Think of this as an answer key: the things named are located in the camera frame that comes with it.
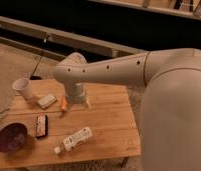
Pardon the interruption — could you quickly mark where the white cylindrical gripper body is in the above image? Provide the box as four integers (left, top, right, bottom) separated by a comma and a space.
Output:
64, 83, 86, 104

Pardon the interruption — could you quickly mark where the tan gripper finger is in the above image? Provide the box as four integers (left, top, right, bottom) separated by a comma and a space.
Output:
65, 103, 71, 111
85, 99, 91, 108

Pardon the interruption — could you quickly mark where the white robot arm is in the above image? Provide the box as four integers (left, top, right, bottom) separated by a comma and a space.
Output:
54, 48, 201, 171

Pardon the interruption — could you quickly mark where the wooden table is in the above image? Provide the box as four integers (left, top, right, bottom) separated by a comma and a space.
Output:
0, 84, 141, 169

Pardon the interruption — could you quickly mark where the white plastic bottle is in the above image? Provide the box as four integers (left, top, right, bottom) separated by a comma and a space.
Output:
54, 127, 92, 155

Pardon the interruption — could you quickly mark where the dark purple bowl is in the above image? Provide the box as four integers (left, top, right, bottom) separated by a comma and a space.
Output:
0, 123, 28, 153

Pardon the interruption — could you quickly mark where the black cable left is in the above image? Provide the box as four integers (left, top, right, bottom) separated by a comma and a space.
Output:
29, 34, 50, 81

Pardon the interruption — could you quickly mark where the grey metal rail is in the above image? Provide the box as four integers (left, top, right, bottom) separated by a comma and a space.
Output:
0, 16, 141, 57

